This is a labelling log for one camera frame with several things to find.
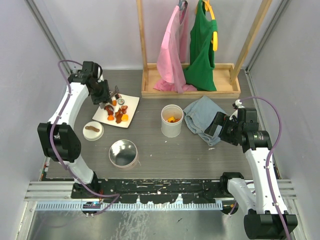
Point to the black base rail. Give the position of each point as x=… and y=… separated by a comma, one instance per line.
x=160, y=191

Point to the pink hanging shirt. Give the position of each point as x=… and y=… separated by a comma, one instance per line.
x=173, y=53

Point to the wooden clothes rack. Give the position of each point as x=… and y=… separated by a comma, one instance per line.
x=187, y=66

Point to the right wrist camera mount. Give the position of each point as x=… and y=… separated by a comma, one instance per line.
x=236, y=105

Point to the orange food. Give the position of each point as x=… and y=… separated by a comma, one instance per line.
x=173, y=120

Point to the tall white cylinder container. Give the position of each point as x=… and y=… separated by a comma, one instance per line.
x=171, y=130

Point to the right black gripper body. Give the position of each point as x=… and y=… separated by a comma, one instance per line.
x=230, y=127

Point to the green hanging tank top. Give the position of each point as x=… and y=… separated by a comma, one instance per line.
x=200, y=72

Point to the blue denim shorts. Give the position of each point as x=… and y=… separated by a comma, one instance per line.
x=198, y=116

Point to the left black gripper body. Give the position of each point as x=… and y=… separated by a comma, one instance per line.
x=100, y=94

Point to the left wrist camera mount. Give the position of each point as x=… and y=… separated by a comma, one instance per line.
x=100, y=73

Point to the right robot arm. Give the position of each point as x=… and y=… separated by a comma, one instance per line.
x=266, y=215

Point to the metal tongs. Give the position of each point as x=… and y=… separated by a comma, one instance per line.
x=113, y=93

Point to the pink metal bowl container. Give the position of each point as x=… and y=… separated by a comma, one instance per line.
x=123, y=154

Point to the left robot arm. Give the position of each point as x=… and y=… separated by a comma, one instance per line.
x=58, y=140

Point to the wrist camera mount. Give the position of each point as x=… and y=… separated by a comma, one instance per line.
x=236, y=105
x=100, y=73

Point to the white lid with brown strap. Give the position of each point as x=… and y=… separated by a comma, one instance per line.
x=93, y=131

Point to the white square plate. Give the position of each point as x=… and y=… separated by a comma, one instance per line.
x=132, y=103

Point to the grey clothes hanger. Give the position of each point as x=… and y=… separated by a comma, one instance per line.
x=182, y=4

